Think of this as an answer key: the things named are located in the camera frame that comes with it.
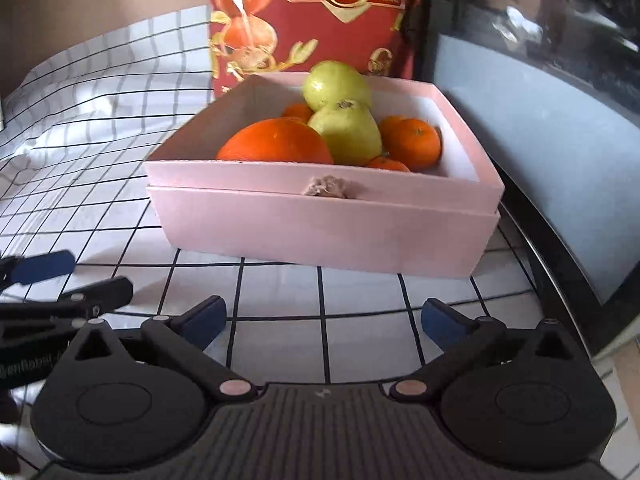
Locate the red and gold printed bag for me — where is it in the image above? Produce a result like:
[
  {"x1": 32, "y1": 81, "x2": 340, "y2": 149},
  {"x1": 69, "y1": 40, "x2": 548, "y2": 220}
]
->
[{"x1": 201, "y1": 0, "x2": 431, "y2": 101}]

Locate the large smooth orange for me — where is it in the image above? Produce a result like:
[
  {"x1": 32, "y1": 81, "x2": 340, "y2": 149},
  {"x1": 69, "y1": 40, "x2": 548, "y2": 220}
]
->
[{"x1": 216, "y1": 118, "x2": 335, "y2": 165}]

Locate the pink cardboard box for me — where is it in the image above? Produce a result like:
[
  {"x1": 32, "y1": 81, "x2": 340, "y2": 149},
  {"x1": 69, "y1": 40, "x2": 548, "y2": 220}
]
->
[{"x1": 144, "y1": 71, "x2": 506, "y2": 278}]

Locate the green guava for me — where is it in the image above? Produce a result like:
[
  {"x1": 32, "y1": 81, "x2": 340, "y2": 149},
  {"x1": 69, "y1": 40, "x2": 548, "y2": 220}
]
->
[
  {"x1": 302, "y1": 60, "x2": 373, "y2": 111},
  {"x1": 307, "y1": 100, "x2": 383, "y2": 166}
]

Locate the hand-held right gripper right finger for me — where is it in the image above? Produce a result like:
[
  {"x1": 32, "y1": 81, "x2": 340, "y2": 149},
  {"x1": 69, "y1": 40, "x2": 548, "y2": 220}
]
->
[{"x1": 390, "y1": 297, "x2": 593, "y2": 403}]

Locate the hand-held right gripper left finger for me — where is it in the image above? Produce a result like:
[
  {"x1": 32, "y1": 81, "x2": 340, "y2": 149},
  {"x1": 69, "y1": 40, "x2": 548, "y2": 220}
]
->
[{"x1": 72, "y1": 295, "x2": 258, "y2": 403}]

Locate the small tangerine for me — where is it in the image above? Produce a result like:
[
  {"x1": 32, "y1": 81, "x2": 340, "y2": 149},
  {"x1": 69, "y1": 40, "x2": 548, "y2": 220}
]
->
[
  {"x1": 364, "y1": 156, "x2": 412, "y2": 173},
  {"x1": 281, "y1": 103, "x2": 315, "y2": 125}
]

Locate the medium rough-skinned orange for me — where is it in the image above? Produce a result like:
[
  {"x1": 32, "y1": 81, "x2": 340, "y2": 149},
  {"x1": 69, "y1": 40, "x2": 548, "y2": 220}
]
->
[{"x1": 377, "y1": 116, "x2": 443, "y2": 171}]

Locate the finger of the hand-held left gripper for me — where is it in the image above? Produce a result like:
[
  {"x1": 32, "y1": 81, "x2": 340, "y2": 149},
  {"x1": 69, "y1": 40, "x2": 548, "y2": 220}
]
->
[
  {"x1": 0, "y1": 276, "x2": 135, "y2": 321},
  {"x1": 0, "y1": 250, "x2": 77, "y2": 288}
]

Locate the white black-checked cloth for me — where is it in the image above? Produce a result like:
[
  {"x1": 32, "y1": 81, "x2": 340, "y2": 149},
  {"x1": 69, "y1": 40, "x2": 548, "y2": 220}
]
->
[{"x1": 0, "y1": 5, "x2": 640, "y2": 480}]

